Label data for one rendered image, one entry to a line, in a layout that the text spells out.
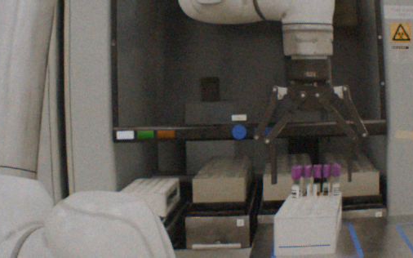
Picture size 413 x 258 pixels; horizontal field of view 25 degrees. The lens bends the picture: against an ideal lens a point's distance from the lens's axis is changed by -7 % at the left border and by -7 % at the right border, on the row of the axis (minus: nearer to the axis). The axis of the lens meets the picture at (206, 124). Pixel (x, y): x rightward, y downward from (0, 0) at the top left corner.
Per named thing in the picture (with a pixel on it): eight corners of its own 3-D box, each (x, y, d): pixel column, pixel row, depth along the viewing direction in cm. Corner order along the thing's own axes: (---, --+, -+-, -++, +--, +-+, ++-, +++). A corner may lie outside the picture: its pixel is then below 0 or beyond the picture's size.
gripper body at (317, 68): (283, 57, 165) (285, 113, 165) (331, 57, 164) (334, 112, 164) (286, 58, 172) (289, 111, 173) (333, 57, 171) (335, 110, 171)
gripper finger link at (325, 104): (313, 95, 170) (318, 89, 170) (354, 142, 169) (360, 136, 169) (311, 95, 166) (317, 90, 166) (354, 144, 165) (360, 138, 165)
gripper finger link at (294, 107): (308, 95, 166) (302, 90, 167) (267, 146, 168) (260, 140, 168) (310, 95, 170) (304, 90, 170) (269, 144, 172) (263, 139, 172)
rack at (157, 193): (139, 204, 234) (137, 178, 234) (180, 204, 233) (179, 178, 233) (118, 222, 205) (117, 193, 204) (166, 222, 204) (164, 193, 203)
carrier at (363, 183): (379, 197, 214) (379, 171, 214) (379, 197, 212) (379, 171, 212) (330, 199, 215) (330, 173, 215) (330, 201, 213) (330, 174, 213)
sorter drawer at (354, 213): (317, 202, 274) (317, 171, 274) (363, 200, 273) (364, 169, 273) (327, 247, 202) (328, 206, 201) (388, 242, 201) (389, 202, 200)
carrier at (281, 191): (314, 200, 216) (314, 174, 215) (314, 202, 214) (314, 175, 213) (263, 202, 217) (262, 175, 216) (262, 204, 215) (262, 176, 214)
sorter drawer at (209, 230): (210, 206, 277) (209, 175, 276) (259, 206, 276) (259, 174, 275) (183, 253, 204) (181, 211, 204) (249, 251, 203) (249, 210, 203)
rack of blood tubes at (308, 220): (290, 226, 181) (290, 193, 181) (341, 224, 180) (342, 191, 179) (273, 255, 152) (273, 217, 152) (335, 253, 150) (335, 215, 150)
